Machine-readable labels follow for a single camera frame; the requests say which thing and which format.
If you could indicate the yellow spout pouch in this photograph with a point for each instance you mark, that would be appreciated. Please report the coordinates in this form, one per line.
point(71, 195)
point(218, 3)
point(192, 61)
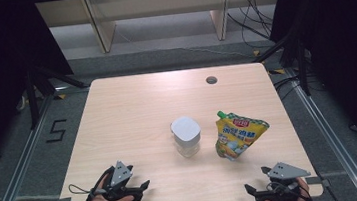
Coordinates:
point(238, 134)

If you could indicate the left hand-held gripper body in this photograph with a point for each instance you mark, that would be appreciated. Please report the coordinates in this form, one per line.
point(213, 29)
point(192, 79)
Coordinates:
point(120, 174)

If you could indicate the black metal stand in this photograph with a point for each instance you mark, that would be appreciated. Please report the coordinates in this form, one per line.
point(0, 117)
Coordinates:
point(32, 95)
point(302, 67)

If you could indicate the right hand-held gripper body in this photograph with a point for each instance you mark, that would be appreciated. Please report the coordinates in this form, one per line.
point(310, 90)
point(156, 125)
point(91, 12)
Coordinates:
point(286, 171)

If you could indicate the person's right hand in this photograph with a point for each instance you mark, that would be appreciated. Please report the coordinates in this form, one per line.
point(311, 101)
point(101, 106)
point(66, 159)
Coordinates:
point(306, 197)

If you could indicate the clear jar with grey lid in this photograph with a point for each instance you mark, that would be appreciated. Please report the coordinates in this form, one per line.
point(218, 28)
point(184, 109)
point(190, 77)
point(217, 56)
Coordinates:
point(186, 131)

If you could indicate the metal floor rail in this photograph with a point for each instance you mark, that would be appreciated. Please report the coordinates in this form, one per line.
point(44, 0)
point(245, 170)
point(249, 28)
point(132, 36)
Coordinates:
point(23, 170)
point(331, 138)

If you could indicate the pale wooden shelf unit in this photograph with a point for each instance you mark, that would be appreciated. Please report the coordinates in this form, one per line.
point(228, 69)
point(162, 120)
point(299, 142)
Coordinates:
point(156, 2)

